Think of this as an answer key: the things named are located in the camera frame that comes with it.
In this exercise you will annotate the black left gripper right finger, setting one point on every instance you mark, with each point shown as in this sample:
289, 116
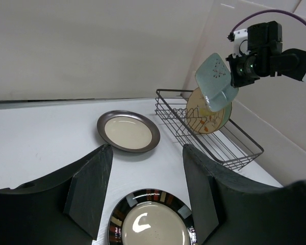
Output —
228, 208

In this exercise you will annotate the beige bird painted plate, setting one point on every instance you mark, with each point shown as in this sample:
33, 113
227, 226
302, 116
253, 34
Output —
199, 117

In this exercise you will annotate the brown rimmed cream plate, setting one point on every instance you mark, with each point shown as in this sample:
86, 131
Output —
128, 131

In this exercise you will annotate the light blue rectangular plate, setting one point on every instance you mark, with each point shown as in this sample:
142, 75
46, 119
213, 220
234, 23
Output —
214, 80

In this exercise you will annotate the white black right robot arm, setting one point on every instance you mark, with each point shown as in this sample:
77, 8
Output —
301, 65

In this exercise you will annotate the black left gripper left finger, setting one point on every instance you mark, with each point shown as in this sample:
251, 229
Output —
63, 207

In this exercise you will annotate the dark wire dish rack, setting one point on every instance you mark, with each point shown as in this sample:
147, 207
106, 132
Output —
218, 137

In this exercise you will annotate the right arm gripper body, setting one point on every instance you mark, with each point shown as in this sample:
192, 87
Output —
266, 56

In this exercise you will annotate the black striped rim plate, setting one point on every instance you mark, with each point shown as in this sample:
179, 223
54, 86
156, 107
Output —
151, 216

